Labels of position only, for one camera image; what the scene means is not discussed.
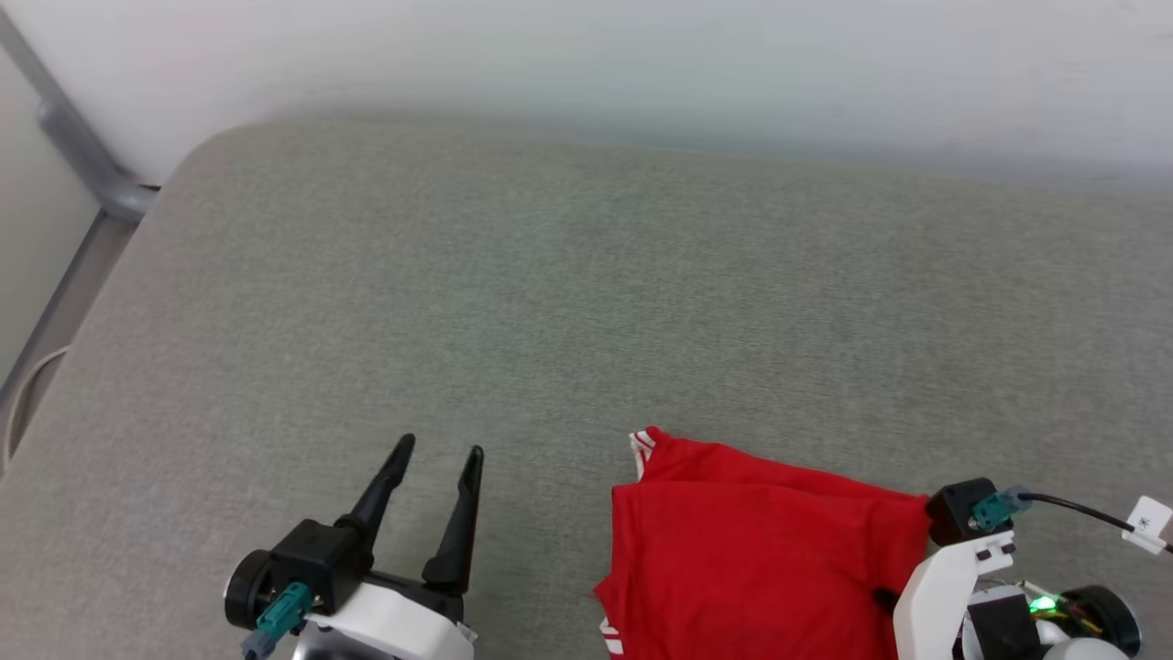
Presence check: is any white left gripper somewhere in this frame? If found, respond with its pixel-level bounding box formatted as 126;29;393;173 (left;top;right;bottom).
298;434;484;660

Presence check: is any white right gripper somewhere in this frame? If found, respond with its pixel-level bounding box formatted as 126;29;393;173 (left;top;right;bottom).
872;530;1018;660

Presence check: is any red and white garment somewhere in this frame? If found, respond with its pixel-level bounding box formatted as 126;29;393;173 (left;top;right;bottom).
594;426;934;660

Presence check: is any black round left gripper motor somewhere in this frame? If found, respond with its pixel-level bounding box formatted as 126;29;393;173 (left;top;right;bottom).
225;548;276;633

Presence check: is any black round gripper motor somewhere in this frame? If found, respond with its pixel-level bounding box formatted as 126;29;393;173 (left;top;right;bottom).
1054;585;1144;659
225;548;276;633

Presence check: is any black round right gripper motor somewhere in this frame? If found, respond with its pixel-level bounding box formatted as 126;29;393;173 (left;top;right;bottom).
1054;585;1144;659

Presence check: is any teal right camera connector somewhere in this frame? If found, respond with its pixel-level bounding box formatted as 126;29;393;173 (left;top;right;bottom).
971;488;1035;534

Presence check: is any teal camera connector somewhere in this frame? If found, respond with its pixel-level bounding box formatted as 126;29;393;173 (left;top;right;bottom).
971;488;1035;534
241;582;314;660

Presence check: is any teal left camera connector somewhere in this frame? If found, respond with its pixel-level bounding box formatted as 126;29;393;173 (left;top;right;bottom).
241;582;314;660

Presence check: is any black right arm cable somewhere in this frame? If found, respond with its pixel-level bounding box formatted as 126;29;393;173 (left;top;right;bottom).
1015;492;1173;556

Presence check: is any white right cable tag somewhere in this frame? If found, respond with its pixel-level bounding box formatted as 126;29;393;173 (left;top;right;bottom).
1123;496;1173;556

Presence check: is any beige curved cord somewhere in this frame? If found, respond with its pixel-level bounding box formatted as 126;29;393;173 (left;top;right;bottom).
0;345;72;464

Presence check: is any grey metal pipe frame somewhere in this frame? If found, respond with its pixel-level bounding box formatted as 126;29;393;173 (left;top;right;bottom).
0;9;161;413

